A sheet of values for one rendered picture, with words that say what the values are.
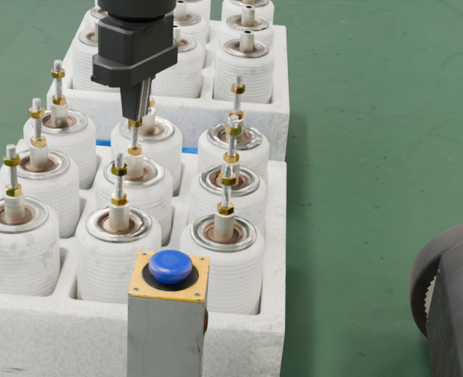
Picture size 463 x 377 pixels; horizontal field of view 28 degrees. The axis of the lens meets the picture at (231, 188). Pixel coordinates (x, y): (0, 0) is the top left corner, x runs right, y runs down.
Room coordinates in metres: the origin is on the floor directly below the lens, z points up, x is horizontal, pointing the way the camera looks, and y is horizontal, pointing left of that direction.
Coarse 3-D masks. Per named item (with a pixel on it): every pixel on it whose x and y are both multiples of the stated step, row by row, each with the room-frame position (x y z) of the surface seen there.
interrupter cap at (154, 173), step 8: (112, 160) 1.02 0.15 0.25; (144, 160) 1.03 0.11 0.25; (152, 160) 1.03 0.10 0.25; (104, 168) 1.00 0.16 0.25; (144, 168) 1.02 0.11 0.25; (152, 168) 1.01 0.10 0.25; (160, 168) 1.01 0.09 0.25; (104, 176) 0.99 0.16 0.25; (112, 176) 0.99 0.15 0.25; (144, 176) 1.00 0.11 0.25; (152, 176) 0.99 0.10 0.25; (160, 176) 0.99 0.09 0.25; (128, 184) 0.97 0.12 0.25; (136, 184) 0.97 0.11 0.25; (144, 184) 0.97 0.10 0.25; (152, 184) 0.97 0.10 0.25
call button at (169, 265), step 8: (152, 256) 0.72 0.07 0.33; (160, 256) 0.72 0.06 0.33; (168, 256) 0.72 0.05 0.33; (176, 256) 0.72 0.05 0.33; (184, 256) 0.72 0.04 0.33; (152, 264) 0.70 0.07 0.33; (160, 264) 0.70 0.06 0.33; (168, 264) 0.70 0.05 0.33; (176, 264) 0.71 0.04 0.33; (184, 264) 0.71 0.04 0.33; (152, 272) 0.70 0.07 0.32; (160, 272) 0.69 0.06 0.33; (168, 272) 0.69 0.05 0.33; (176, 272) 0.69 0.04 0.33; (184, 272) 0.70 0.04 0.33; (160, 280) 0.70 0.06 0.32; (168, 280) 0.69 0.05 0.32; (176, 280) 0.69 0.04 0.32
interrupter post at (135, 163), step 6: (126, 150) 1.00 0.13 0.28; (126, 156) 1.00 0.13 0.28; (132, 156) 0.99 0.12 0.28; (138, 156) 0.99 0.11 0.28; (126, 162) 1.00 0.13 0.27; (132, 162) 0.99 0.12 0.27; (138, 162) 0.99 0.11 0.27; (132, 168) 0.99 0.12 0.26; (138, 168) 0.99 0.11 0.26; (126, 174) 0.99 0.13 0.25; (132, 174) 0.99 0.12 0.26; (138, 174) 0.99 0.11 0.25
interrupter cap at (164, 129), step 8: (160, 120) 1.15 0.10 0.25; (168, 120) 1.14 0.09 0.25; (120, 128) 1.11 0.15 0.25; (128, 128) 1.11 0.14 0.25; (160, 128) 1.13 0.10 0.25; (168, 128) 1.13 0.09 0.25; (128, 136) 1.09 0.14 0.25; (144, 136) 1.09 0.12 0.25; (152, 136) 1.10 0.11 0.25; (160, 136) 1.10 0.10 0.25; (168, 136) 1.10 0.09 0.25
